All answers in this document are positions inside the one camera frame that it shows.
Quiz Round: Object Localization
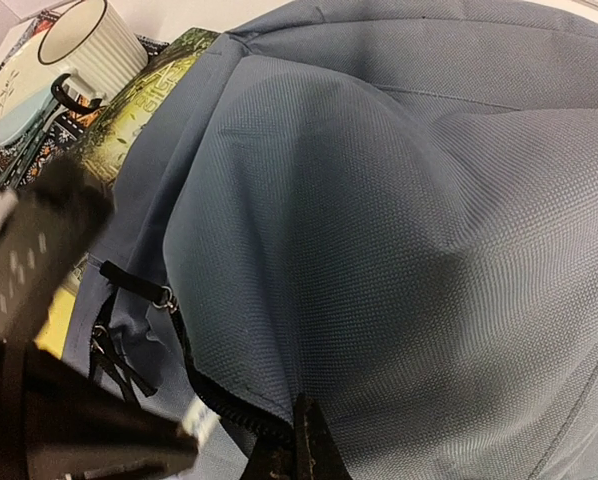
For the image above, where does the cream and blue plate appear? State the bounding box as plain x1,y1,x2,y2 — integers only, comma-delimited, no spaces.
0,32,56,147

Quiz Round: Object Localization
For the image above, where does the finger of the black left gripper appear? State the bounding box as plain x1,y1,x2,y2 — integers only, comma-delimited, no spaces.
0,449,189,479
8,344,199,470

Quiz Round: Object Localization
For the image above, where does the blue grey backpack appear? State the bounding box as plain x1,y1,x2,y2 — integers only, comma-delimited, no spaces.
63,1,598,479

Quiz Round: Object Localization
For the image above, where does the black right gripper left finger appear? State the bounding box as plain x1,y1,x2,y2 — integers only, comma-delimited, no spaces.
243,438,297,480

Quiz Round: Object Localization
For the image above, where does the white ribbed mug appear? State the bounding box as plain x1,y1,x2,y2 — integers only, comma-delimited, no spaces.
37,0,148,115

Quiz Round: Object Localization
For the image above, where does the patterned patchwork placemat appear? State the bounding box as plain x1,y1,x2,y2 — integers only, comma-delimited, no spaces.
0,9,175,189

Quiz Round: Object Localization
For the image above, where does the green Alice in Wonderland book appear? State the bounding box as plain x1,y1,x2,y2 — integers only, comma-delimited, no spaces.
65,27,219,208

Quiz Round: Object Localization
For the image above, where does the yellow book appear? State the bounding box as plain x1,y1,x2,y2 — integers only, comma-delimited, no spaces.
35,287,75,359

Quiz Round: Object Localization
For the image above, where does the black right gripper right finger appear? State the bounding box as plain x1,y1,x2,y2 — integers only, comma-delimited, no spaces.
293,394,352,480

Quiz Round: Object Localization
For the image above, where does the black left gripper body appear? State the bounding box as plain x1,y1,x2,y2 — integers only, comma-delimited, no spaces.
0,155,113,342

